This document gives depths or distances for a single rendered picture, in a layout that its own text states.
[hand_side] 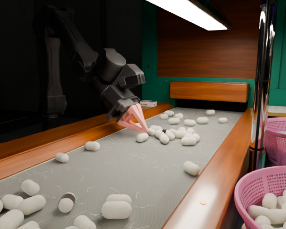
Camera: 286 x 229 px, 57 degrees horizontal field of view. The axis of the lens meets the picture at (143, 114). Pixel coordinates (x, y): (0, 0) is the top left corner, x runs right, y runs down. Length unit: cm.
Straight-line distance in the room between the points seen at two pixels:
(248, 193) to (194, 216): 13
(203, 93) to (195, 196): 75
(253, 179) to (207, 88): 67
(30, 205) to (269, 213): 31
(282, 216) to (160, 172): 20
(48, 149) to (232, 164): 36
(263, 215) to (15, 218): 30
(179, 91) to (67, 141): 60
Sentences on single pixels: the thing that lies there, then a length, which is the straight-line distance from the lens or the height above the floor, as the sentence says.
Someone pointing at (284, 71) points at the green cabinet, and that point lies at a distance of 110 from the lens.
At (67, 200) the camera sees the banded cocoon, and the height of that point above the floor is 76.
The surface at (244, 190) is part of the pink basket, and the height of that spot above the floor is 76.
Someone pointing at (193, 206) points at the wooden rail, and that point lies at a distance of 33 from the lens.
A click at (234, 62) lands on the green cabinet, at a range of 111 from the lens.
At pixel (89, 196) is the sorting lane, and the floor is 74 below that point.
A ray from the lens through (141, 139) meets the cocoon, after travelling 65.
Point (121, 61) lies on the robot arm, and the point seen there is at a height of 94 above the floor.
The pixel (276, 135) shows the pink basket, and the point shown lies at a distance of 71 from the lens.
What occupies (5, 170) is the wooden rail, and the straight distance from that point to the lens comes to 52.
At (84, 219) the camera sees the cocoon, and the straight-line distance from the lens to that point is 33.
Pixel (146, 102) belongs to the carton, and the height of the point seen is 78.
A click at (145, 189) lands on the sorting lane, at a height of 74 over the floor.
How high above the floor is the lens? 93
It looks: 11 degrees down
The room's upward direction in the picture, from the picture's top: straight up
